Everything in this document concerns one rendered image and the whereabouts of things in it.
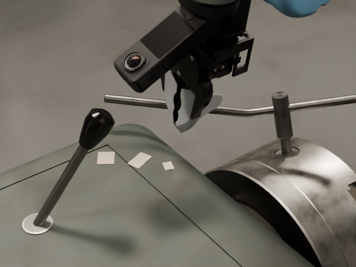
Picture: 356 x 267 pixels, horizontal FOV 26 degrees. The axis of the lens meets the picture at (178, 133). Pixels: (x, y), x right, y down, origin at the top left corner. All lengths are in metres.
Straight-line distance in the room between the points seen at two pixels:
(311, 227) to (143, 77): 0.29
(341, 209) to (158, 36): 0.33
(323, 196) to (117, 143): 0.28
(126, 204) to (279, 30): 3.09
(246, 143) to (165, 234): 2.26
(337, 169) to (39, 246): 0.40
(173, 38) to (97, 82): 2.68
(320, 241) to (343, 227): 0.04
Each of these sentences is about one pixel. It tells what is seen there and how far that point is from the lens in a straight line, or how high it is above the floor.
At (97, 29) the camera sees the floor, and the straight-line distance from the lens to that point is 3.98.
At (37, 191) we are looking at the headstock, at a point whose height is 1.25.
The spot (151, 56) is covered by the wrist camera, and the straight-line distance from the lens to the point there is 0.86.
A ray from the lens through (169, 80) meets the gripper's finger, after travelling 0.96.
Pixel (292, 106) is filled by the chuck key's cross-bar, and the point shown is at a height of 1.30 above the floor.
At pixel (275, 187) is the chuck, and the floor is 1.24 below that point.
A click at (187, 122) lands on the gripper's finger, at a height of 1.32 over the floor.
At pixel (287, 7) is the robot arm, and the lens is 0.73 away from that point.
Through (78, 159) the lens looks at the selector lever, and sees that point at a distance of 0.87.
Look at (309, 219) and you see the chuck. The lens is 0.98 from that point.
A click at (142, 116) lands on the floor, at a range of 3.29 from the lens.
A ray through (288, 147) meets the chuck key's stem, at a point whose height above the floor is 1.24.
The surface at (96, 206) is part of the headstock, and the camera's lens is 0.94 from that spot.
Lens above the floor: 1.87
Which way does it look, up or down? 36 degrees down
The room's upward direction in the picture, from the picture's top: straight up
